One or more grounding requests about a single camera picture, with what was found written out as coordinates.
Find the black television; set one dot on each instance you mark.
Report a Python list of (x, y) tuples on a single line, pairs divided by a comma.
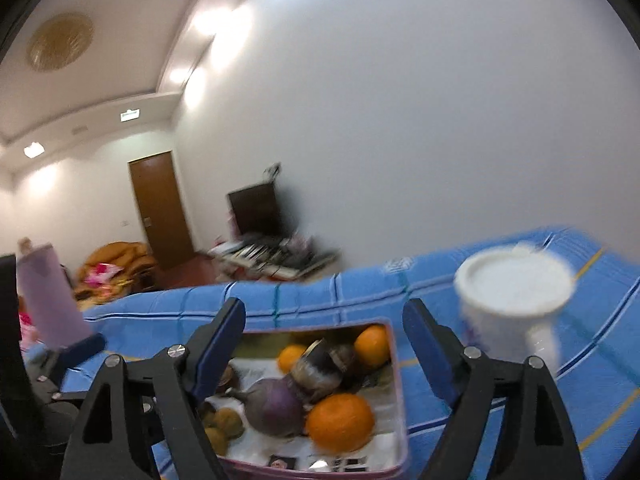
[(255, 210)]

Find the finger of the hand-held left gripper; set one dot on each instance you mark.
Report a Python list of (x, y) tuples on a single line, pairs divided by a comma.
[(82, 347)]

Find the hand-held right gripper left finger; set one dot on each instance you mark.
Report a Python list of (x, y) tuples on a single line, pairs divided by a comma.
[(217, 355)]

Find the brown wooden door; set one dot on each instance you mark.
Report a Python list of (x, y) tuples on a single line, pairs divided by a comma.
[(160, 210)]

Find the purple tumbler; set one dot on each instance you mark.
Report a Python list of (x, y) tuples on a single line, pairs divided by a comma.
[(50, 295)]

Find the printed paper leaflet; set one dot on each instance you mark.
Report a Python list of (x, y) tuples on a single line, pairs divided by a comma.
[(260, 450)]

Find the medium orange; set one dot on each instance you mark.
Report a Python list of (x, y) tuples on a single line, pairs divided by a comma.
[(372, 345)]

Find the pink floral cushion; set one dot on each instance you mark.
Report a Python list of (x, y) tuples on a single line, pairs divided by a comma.
[(102, 272), (26, 327)]

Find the pink metal tin box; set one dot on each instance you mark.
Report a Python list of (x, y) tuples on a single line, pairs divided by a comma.
[(320, 467)]

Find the square recessed ceiling light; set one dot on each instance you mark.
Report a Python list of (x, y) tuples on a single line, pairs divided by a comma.
[(33, 149), (130, 115)]

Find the small orange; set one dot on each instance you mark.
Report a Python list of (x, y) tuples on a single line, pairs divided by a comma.
[(291, 357)]

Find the orange leather armchair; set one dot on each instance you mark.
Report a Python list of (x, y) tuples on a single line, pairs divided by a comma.
[(120, 255)]

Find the white TV stand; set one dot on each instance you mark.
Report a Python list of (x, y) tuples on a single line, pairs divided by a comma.
[(270, 260)]

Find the white printed mug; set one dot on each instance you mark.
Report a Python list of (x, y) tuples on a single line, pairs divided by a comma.
[(515, 280)]

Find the small brown kiwi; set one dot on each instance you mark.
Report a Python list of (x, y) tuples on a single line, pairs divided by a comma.
[(229, 421), (216, 441)]

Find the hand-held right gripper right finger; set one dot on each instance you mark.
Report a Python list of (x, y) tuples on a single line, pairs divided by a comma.
[(425, 350)]

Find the gold ceiling medallion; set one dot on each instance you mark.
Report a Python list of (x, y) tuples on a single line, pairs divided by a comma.
[(60, 40)]

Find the large orange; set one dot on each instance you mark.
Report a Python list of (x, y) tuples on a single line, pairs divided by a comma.
[(340, 422)]

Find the blue plaid bedsheet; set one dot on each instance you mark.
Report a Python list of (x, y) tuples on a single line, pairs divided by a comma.
[(310, 300)]

